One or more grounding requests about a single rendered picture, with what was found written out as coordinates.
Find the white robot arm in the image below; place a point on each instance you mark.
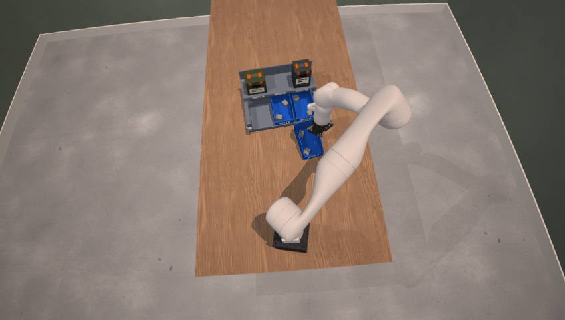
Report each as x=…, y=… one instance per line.
x=344, y=157

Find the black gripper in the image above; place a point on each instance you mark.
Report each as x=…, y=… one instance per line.
x=318, y=129

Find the olive green case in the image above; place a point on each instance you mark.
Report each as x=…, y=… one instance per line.
x=255, y=81

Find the dark grey tool case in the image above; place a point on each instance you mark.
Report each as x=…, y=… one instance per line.
x=301, y=73

